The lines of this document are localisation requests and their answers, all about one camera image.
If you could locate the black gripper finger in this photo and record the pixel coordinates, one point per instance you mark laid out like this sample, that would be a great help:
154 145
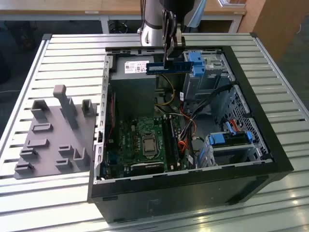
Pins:
167 31
180 38

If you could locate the wooden desk white frame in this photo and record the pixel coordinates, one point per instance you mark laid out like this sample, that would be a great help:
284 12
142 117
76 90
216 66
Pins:
60 6

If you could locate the silver CPU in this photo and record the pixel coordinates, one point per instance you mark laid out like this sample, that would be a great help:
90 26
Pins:
150 146

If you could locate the hard disk in blue carrier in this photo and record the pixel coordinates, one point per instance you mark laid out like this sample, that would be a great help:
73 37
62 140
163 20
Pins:
217 139

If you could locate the black PC case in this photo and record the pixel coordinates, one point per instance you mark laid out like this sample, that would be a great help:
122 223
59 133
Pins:
193 191

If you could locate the clear plastic box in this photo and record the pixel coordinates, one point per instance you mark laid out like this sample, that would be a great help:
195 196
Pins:
231 3

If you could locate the perforated silver disk bay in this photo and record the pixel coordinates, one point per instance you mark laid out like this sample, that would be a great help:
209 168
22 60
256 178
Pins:
241 101

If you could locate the blue RAM stick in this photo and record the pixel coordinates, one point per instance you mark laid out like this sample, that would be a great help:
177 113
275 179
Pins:
157 68

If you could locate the grey round speaker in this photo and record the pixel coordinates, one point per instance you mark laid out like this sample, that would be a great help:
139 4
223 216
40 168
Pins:
198 144

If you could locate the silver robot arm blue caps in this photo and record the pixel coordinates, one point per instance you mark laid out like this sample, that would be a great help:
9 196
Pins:
152 21

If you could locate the black RAM slot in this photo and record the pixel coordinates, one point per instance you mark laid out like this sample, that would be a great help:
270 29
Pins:
172 145
165 145
168 145

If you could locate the blue plastic drive latch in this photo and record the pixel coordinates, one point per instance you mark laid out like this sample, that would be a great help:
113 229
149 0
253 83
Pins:
196 59

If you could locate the silver power supply unit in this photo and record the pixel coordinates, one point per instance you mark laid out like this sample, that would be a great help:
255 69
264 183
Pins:
132 94

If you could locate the silver drive cage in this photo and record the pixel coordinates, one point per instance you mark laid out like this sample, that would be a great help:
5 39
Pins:
212 79

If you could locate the grey parts rack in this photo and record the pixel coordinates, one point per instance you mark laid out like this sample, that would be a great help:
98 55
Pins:
55 142

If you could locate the wooden cabinet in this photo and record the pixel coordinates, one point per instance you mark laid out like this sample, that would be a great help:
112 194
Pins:
277 24

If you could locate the black card with silver edge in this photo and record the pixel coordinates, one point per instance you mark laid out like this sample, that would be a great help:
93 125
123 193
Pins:
147 168

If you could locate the green motherboard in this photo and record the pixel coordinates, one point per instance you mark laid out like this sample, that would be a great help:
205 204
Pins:
125 135

